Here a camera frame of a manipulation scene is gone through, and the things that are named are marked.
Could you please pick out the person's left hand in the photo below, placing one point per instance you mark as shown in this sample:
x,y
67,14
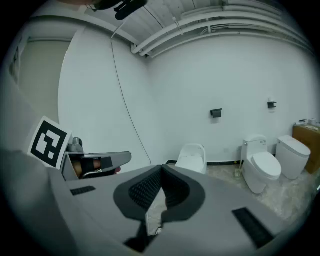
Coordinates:
x,y
78,168

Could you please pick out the black head-mounted camera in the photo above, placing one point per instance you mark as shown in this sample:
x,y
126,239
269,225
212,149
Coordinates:
x,y
130,10

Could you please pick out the grey wall-mounted box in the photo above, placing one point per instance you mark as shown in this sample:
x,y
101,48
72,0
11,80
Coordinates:
x,y
216,113

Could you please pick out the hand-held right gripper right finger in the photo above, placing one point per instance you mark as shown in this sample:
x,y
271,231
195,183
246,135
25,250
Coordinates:
x,y
212,212

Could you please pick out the black baseboard strip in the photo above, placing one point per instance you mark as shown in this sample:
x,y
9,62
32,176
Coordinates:
x,y
222,163

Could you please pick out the white tankless toilet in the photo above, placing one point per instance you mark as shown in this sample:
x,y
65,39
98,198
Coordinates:
x,y
292,162

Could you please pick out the white ceiling pipes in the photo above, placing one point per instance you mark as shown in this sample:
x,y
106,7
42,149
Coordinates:
x,y
175,27

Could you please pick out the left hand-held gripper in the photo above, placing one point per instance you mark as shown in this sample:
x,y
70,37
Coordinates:
x,y
50,142

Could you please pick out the white compact toilet body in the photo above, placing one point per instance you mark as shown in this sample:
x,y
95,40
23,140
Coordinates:
x,y
192,148

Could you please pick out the person's cream grey shirt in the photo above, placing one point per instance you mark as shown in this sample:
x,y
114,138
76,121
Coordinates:
x,y
25,200

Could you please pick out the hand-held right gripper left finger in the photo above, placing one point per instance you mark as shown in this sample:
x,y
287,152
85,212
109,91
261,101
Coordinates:
x,y
100,205

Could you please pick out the pale door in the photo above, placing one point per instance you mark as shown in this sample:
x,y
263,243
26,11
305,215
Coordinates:
x,y
42,75

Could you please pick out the brown cardboard box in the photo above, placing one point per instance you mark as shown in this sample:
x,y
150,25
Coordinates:
x,y
306,140

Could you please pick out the white one-piece toilet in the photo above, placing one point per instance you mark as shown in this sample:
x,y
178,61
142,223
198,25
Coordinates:
x,y
257,182

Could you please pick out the small black wall holder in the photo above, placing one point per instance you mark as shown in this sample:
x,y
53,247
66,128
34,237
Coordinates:
x,y
271,104

